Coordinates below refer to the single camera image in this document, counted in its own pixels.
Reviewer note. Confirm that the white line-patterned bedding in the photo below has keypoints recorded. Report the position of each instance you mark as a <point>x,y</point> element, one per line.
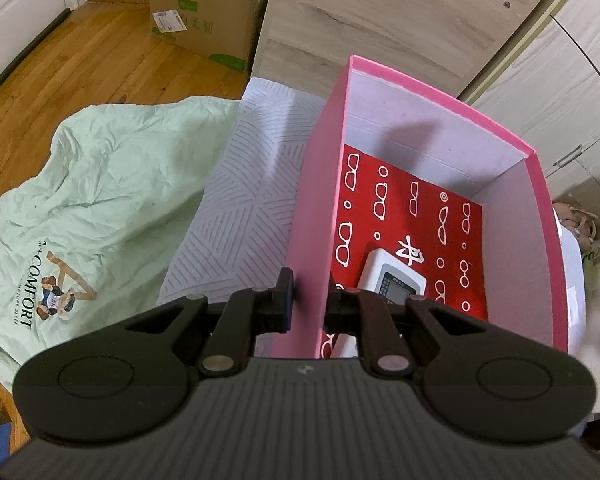
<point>250,190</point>

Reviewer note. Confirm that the black door draft stopper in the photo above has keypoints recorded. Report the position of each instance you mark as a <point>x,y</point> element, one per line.
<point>25,52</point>

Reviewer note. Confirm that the pink cardboard box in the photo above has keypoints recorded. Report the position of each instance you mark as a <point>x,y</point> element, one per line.
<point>315,200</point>

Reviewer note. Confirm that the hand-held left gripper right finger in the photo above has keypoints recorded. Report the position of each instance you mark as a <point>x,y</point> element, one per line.
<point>338,306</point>

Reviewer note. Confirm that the beige crumpled items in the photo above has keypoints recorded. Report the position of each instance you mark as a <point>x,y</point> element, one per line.
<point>577,222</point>

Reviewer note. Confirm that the light wooden wardrobe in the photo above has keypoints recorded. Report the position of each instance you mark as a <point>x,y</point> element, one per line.
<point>570,70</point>

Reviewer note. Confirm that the brown cardboard box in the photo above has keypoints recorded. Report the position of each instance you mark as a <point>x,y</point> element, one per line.
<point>205,20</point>

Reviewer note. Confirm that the light wooden board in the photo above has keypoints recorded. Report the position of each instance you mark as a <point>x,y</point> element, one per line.
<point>380,15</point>

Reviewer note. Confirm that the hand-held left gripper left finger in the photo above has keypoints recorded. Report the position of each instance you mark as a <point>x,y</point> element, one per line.
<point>286,305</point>

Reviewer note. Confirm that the white device with dark buttons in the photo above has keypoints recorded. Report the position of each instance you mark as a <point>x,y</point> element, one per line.
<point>395,272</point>

